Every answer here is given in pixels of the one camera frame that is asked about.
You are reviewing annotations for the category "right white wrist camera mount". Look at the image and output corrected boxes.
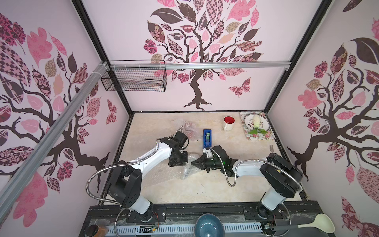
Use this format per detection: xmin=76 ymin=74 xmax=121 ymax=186
xmin=202 ymin=148 xmax=214 ymax=159

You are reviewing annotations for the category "aluminium frame bar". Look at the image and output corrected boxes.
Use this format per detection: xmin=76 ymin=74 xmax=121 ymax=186
xmin=1 ymin=61 xmax=109 ymax=220
xmin=110 ymin=61 xmax=291 ymax=70

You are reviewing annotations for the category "floral placemat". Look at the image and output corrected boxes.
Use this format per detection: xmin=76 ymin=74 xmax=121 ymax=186
xmin=239 ymin=112 xmax=275 ymax=141

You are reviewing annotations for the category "red mug black handle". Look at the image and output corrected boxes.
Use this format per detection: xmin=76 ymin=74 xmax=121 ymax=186
xmin=182 ymin=121 xmax=196 ymax=137

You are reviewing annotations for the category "white green toy vegetable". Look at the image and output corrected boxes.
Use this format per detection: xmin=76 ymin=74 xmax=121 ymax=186
xmin=248 ymin=115 xmax=267 ymax=135

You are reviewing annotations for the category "blue ceramic bowl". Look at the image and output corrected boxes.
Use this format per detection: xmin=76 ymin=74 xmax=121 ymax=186
xmin=194 ymin=213 xmax=225 ymax=237

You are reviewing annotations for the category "left aluminium frame bar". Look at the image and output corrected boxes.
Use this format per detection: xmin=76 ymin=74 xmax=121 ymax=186
xmin=1 ymin=61 xmax=109 ymax=220

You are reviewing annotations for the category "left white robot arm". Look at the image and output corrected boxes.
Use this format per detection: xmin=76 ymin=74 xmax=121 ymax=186
xmin=106 ymin=131 xmax=189 ymax=215

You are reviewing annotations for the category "white slotted cable duct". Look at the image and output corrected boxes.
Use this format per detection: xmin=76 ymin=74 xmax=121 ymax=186
xmin=117 ymin=222 xmax=263 ymax=237

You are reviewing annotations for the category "rear aluminium frame bar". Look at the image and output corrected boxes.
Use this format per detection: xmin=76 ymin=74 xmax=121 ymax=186
xmin=110 ymin=61 xmax=291 ymax=70

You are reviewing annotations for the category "brown jar black lid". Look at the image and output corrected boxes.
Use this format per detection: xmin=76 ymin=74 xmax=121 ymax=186
xmin=85 ymin=224 xmax=108 ymax=237

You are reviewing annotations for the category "blue tape dispenser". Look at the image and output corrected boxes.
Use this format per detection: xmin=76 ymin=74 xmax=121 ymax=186
xmin=202 ymin=129 xmax=212 ymax=149

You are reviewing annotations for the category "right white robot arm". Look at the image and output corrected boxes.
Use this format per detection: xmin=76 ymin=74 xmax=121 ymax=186
xmin=191 ymin=145 xmax=303 ymax=219

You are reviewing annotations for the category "lavender mug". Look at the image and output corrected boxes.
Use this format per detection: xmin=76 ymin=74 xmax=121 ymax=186
xmin=182 ymin=163 xmax=201 ymax=179

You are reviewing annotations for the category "white decorated plate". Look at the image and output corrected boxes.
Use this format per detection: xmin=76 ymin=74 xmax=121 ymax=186
xmin=242 ymin=113 xmax=271 ymax=131

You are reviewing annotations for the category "cream ladle grey handle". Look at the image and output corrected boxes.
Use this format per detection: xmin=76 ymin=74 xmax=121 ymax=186
xmin=270 ymin=214 xmax=335 ymax=234

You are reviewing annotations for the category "left metal flex conduit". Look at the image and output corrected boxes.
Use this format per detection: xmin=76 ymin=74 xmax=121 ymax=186
xmin=85 ymin=125 xmax=184 ymax=206

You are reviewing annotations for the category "black wire basket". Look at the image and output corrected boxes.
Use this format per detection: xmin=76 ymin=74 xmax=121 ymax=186
xmin=101 ymin=59 xmax=168 ymax=92

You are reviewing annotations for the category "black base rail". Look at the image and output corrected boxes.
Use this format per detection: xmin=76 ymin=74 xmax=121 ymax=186
xmin=79 ymin=201 xmax=327 ymax=237

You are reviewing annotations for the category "white mug red interior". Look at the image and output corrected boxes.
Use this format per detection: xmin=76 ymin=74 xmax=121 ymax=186
xmin=223 ymin=116 xmax=235 ymax=131

